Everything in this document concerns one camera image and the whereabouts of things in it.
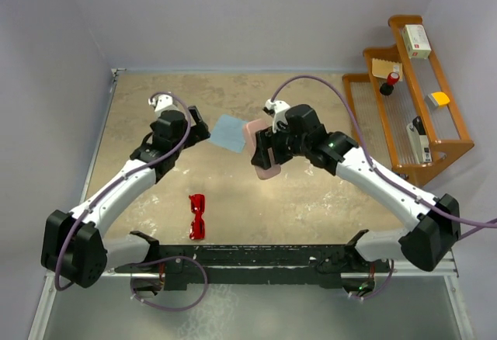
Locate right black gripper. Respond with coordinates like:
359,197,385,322
252,120,309,170

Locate pink glasses case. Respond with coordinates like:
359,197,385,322
242,120,281,180

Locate blue cleaning cloth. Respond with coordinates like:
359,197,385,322
209,114,247,153

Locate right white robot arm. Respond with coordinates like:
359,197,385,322
242,101,461,272

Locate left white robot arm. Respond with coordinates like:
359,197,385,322
41,106,210,288

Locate red sunglasses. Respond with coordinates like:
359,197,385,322
189,193,206,240

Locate red black stamp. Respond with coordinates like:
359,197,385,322
380,72,400,96

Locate tan paper packet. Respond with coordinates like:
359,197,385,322
371,58,403,81

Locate wooden tiered shelf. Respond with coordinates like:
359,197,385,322
342,15,474,186

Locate white black device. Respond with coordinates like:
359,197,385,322
406,116,433,164

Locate yellow grey sponge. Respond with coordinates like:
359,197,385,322
425,92,450,110

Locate white red box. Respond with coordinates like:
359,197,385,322
401,24,432,60

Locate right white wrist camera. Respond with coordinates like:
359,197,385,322
263,99,290,133

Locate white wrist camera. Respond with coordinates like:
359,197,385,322
148,92,178,117
263,99,290,133

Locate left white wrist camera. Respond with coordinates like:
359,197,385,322
148,92,178,117

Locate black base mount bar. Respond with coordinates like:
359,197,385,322
114,243,391,291

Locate aluminium frame rail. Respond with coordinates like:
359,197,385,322
26,243,475,340

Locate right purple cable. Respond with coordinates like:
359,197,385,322
270,75,497,301

